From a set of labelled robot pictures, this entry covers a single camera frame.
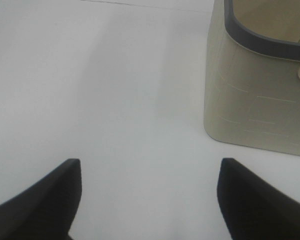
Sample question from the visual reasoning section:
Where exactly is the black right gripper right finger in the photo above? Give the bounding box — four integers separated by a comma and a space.
216, 158, 300, 240

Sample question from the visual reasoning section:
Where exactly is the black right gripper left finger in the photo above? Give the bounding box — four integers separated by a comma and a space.
0, 158, 82, 240

